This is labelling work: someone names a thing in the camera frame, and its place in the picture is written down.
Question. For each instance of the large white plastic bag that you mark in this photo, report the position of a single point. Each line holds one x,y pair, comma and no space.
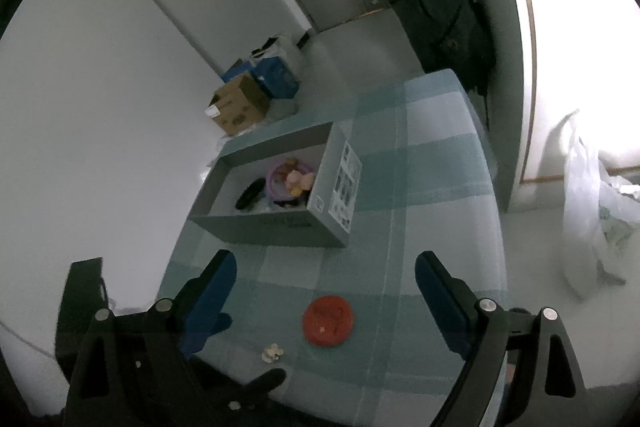
595,217

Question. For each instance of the small white flower earring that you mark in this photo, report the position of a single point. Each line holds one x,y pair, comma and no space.
272,352

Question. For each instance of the teal checkered tablecloth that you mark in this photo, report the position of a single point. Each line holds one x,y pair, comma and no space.
425,207

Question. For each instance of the dark hanging jacket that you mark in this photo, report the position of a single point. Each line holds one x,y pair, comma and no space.
445,7

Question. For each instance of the blue cardboard box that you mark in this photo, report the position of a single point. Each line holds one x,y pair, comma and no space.
274,76

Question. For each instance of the brown cardboard box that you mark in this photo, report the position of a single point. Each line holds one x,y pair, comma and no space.
240,109

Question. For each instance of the red round case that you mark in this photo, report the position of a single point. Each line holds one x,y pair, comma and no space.
327,321

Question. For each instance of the white shopping bag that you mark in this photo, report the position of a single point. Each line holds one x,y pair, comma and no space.
282,49

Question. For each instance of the grey cardboard box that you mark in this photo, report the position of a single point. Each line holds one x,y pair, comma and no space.
280,227

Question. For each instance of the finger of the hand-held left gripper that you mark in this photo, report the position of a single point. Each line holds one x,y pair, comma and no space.
265,382

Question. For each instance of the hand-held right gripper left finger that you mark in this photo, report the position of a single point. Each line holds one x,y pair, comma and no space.
212,292

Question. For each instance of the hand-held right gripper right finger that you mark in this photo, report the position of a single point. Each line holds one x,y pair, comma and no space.
440,302

